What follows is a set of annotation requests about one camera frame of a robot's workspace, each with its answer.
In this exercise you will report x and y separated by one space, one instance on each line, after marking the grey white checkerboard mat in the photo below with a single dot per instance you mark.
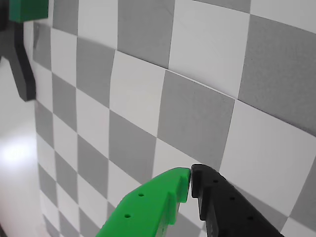
197 98

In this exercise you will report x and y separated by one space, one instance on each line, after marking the black angular table clamp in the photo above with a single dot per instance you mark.
22 74

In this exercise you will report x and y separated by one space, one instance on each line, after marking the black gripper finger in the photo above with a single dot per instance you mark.
227 212

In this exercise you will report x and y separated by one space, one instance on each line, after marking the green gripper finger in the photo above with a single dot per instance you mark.
148 209

